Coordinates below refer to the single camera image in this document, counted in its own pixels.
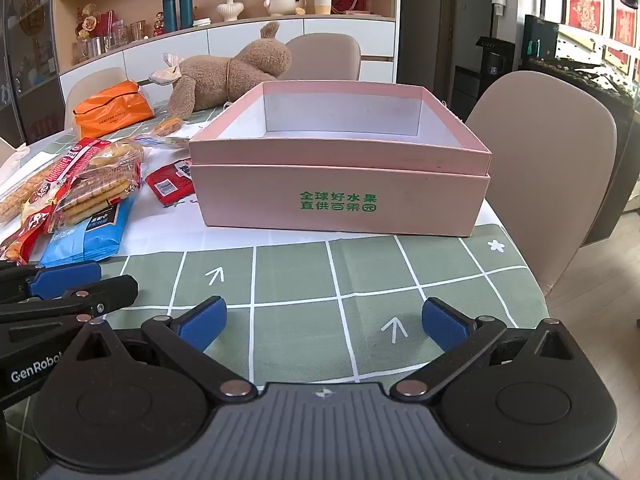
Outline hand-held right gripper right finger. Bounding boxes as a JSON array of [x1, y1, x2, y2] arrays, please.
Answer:
[[390, 296, 576, 403]]

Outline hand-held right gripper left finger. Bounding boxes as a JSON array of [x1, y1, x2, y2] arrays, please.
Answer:
[[62, 296, 258, 403]]

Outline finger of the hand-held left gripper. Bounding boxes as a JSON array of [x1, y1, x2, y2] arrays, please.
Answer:
[[0, 260, 103, 304], [0, 275, 139, 326]]

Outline red roast duck packet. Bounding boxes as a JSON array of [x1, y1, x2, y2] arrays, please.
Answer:
[[0, 137, 113, 266]]

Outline clear biscuit packet red label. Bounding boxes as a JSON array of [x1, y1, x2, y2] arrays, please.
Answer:
[[47, 140, 146, 233]]

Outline small red snack packet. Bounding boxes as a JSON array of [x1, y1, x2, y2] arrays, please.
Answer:
[[146, 159, 196, 206]]

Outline pink cardboard box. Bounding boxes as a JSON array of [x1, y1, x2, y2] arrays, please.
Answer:
[[188, 81, 493, 237]]

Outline blue snack packet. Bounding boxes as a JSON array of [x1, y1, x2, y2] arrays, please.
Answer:
[[40, 195, 138, 268]]

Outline long sesame stick packet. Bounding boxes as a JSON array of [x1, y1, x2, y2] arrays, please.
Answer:
[[0, 157, 66, 228]]

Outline green checked tablecloth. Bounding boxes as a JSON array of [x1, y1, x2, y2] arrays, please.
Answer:
[[0, 96, 549, 461]]

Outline white cardboard carton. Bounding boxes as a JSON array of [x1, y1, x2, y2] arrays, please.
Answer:
[[0, 137, 32, 186]]

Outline orange plastic bag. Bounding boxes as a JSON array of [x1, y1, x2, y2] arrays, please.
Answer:
[[73, 81, 155, 140]]

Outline beige chair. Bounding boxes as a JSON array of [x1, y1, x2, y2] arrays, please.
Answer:
[[465, 71, 618, 298], [64, 66, 131, 131], [277, 34, 362, 82]]

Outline glass display cabinet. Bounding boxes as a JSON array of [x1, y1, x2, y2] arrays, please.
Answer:
[[0, 0, 62, 147]]

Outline brown plush toy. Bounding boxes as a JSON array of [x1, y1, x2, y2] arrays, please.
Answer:
[[149, 21, 293, 118]]

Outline gold flower ornament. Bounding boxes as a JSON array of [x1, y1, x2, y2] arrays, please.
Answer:
[[75, 4, 101, 41]]

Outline black water dispenser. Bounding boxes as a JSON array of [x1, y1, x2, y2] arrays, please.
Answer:
[[475, 36, 516, 111]]

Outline white wooden sideboard shelf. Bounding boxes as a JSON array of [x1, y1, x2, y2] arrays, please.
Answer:
[[55, 0, 401, 106]]

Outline white vase with flowers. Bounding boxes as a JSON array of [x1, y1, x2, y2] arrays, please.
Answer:
[[216, 0, 245, 23]]

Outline red framed wall pictures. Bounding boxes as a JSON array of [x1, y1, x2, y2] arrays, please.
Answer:
[[567, 0, 640, 78]]

